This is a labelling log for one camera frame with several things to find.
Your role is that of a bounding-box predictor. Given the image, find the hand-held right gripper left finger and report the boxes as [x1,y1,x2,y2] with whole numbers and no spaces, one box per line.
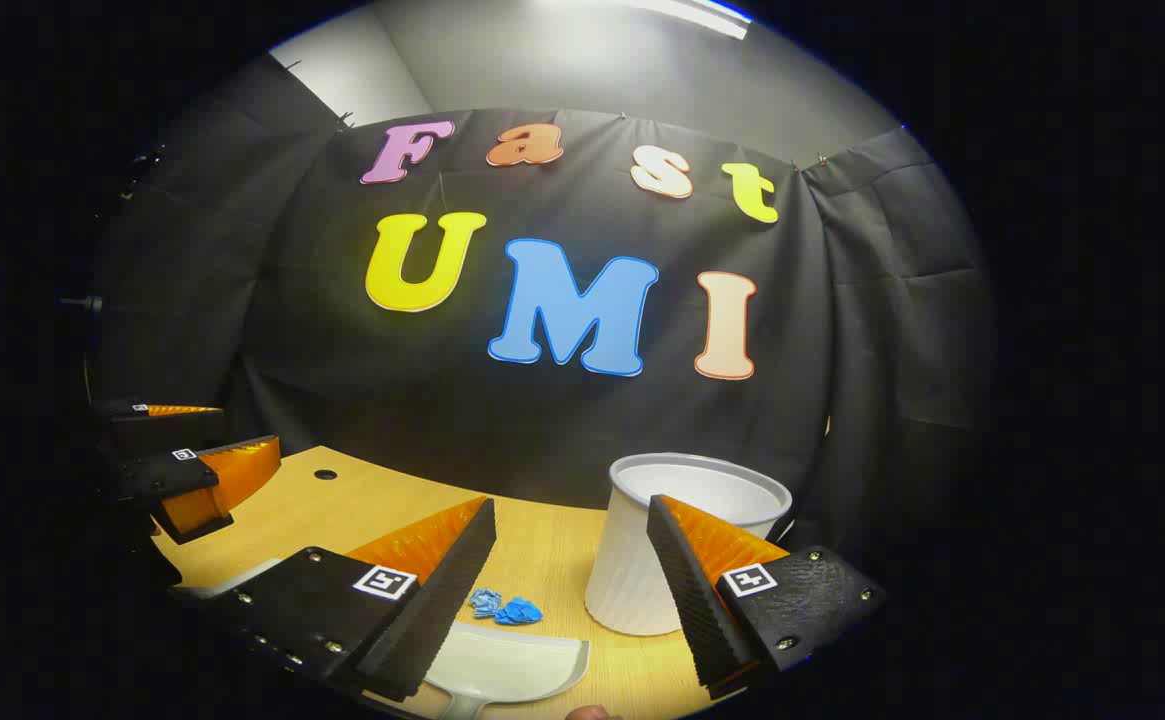
[227,497,498,703]

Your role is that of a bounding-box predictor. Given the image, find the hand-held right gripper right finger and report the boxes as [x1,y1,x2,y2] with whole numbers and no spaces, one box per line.
[647,493,888,701]

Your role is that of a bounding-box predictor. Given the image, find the white ribbed garbage bin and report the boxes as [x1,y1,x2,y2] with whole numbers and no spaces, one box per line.
[584,453,794,637]

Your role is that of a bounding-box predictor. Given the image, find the white dustpan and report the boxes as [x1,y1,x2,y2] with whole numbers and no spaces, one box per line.
[422,620,591,720]

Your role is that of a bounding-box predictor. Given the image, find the light wooden desktop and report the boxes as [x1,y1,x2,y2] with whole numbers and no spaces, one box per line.
[152,445,803,720]

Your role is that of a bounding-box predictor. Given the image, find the ceiling light strip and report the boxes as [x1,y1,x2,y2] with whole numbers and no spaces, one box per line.
[632,0,751,41]

